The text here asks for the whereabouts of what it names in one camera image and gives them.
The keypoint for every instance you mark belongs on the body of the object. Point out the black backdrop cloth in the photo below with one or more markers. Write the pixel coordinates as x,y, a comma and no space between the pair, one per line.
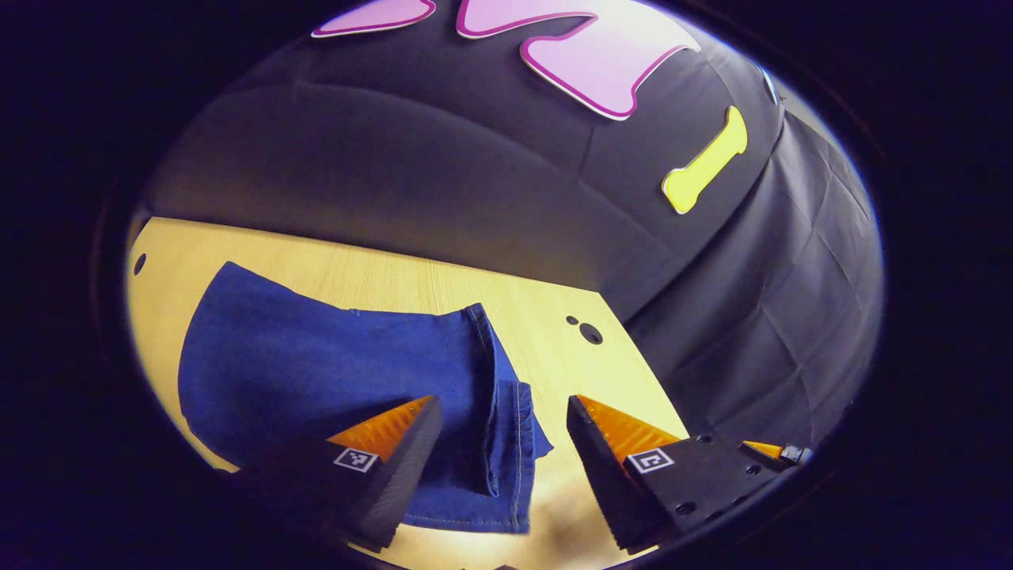
435,174

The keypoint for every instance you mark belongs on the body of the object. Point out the blue denim jeans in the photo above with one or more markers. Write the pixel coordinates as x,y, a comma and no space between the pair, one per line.
316,364

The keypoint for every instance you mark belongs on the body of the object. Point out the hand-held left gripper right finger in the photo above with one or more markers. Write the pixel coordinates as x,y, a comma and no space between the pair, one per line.
601,463

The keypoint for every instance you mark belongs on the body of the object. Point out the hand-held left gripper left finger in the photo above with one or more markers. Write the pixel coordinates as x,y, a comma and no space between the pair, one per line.
404,467

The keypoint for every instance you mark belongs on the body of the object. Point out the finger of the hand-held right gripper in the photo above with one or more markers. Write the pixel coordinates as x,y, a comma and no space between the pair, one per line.
772,451

